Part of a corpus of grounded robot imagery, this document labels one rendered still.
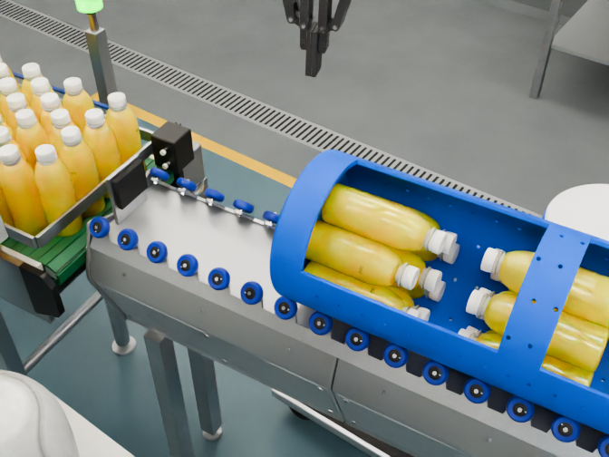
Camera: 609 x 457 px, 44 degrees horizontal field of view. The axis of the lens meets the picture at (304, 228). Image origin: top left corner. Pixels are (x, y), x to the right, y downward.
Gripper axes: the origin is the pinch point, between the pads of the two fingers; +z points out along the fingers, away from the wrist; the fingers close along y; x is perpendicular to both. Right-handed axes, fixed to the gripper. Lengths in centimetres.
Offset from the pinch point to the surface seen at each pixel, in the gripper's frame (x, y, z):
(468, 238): 16, 27, 42
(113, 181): 13, -45, 46
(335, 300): -8.4, 7.9, 40.5
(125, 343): 43, -74, 147
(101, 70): 58, -74, 52
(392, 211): 3.9, 13.6, 29.4
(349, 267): -3.1, 8.6, 37.7
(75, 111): 32, -65, 46
